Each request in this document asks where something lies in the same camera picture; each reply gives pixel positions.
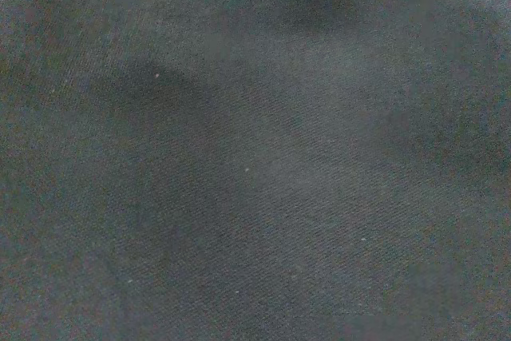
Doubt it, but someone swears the black bench cloth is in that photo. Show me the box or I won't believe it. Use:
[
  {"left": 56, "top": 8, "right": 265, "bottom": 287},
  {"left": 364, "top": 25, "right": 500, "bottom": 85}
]
[{"left": 0, "top": 0, "right": 511, "bottom": 341}]

